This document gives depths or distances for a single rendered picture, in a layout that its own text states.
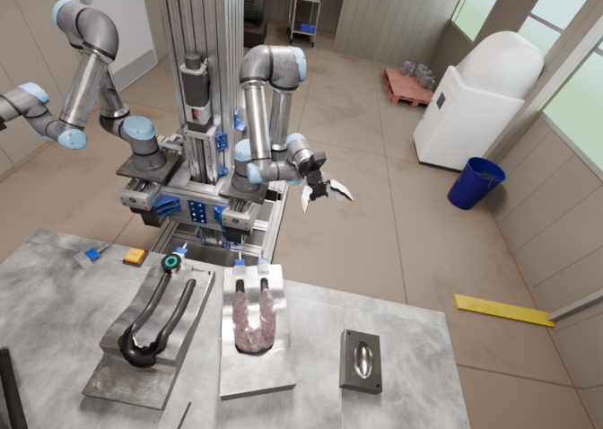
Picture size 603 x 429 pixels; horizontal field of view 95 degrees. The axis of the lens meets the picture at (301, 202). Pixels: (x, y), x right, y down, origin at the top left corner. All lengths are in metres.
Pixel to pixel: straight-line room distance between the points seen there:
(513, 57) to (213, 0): 2.95
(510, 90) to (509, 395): 2.76
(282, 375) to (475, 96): 3.20
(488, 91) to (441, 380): 2.92
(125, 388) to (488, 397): 2.19
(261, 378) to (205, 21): 1.31
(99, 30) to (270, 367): 1.30
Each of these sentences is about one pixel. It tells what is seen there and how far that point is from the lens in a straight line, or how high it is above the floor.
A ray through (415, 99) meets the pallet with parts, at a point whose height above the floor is 0.15.
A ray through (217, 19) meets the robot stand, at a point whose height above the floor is 1.70.
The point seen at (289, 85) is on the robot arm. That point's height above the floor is 1.57.
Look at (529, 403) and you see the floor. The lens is 2.80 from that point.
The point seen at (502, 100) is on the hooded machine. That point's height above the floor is 1.00.
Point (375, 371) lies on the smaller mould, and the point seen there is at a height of 0.87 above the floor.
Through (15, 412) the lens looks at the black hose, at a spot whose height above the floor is 0.89.
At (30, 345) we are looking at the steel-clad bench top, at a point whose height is 0.80.
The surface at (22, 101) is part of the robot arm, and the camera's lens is 1.35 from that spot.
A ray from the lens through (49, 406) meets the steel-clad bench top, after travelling 1.39.
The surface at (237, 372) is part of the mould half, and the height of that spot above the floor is 0.91.
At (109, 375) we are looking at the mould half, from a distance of 1.28.
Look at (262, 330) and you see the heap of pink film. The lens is 1.18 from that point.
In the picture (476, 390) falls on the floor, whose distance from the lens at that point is 2.57.
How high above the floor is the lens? 2.03
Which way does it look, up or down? 46 degrees down
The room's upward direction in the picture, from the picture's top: 13 degrees clockwise
